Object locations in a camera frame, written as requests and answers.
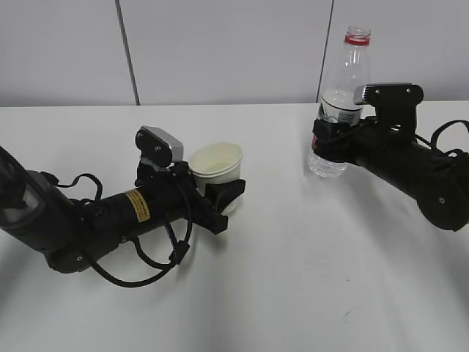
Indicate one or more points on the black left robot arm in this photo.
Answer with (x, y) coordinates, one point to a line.
(71, 232)

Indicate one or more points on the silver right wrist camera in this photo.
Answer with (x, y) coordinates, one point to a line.
(394, 103)

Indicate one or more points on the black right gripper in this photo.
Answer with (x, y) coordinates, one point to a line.
(342, 143)

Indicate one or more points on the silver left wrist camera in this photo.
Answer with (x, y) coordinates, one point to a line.
(158, 148)

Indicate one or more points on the clear plastic water bottle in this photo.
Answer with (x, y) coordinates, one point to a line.
(349, 69)

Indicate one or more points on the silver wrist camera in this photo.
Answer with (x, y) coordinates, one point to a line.
(158, 148)
(394, 103)

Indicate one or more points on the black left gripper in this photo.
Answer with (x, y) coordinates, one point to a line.
(173, 194)

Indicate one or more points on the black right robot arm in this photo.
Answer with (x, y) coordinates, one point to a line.
(436, 180)

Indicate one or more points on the white paper cup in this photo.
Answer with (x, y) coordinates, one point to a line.
(216, 163)

